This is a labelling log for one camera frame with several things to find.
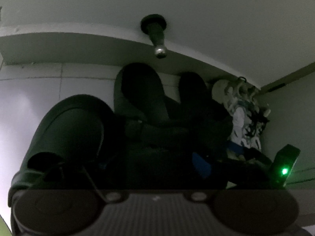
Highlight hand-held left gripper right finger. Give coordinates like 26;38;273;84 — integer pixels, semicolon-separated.
187;152;283;201

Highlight black door stopper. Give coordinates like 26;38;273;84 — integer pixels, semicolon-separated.
141;14;168;59

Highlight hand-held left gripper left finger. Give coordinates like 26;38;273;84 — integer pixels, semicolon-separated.
32;156;128;202

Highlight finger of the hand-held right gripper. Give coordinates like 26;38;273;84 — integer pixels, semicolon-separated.
228;141;272;171

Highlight white cabinet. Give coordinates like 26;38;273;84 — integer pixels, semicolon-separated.
256;63;315;190

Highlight black slipper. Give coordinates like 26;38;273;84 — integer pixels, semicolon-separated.
7;94;128;236
114;63;187;134
178;72;233;158

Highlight white black chunky sneaker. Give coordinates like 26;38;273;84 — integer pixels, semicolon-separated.
212;76;262;161
246;85;271;138

